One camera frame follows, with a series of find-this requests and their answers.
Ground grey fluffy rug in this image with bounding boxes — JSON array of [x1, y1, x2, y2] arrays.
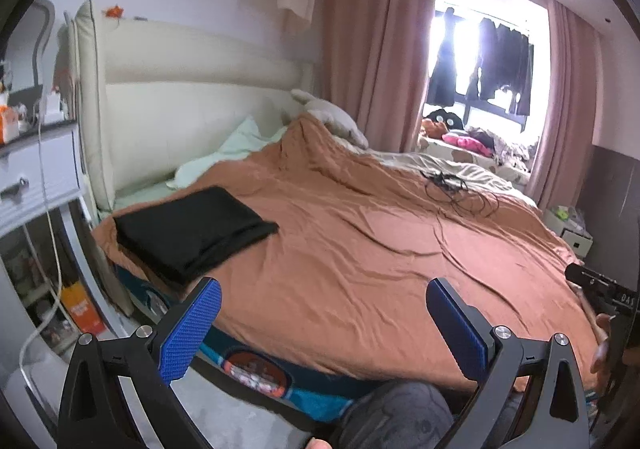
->
[[0, 364, 351, 449]]

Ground orange paper bag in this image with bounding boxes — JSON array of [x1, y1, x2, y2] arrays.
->
[[60, 279, 108, 337]]

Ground grey plush toy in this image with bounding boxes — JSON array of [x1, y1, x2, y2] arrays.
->
[[291, 89, 370, 150]]

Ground white cable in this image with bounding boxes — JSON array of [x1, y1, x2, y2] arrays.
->
[[20, 104, 66, 380]]

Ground person's right hand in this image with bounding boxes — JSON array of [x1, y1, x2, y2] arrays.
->
[[590, 313, 623, 376]]

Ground dark purple hanging clothes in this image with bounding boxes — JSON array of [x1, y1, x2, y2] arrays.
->
[[465, 16, 533, 117]]

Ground cream duvet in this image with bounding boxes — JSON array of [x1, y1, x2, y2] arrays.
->
[[350, 146, 538, 207]]

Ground pink curtain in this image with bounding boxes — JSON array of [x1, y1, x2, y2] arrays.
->
[[527, 0, 601, 210], [320, 0, 438, 154]]

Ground pink cushion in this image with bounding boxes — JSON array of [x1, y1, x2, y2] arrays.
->
[[442, 130, 496, 154]]

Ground thin black cable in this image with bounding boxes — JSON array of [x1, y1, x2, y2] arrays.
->
[[420, 170, 501, 220]]

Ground cream padded headboard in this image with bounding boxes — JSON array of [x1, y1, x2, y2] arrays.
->
[[62, 0, 321, 217]]

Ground orange box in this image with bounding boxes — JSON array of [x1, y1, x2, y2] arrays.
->
[[0, 106, 21, 144]]

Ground white nightstand drawer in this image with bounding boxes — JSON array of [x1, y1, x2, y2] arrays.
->
[[0, 121, 86, 240]]

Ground dark hanging jacket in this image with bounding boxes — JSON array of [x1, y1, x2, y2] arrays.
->
[[429, 9, 463, 107]]

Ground orange blanket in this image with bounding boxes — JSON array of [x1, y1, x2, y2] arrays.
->
[[92, 114, 608, 392]]

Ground teal printed bed sheet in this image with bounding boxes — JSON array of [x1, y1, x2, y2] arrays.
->
[[115, 264, 396, 422]]

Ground black shirt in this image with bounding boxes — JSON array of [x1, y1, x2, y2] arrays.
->
[[112, 185, 281, 286]]

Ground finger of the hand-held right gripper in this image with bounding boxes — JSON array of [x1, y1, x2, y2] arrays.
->
[[565, 263, 601, 292]]

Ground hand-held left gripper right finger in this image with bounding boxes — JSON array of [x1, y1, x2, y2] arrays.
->
[[426, 277, 591, 449]]

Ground light green pillow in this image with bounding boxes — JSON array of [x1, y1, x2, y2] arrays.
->
[[165, 116, 291, 190]]

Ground pile of mixed clothes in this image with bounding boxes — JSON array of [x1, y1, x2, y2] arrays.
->
[[470, 126, 541, 164]]

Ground person's grey patterned pants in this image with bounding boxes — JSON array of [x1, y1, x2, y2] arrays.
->
[[330, 381, 501, 449]]

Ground white nightstand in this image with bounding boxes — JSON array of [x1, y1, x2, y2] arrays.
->
[[542, 206, 594, 257]]

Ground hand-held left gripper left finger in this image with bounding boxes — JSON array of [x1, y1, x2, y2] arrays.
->
[[57, 277, 223, 449]]

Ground black plush toy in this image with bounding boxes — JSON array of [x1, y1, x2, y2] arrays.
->
[[424, 108, 466, 127]]

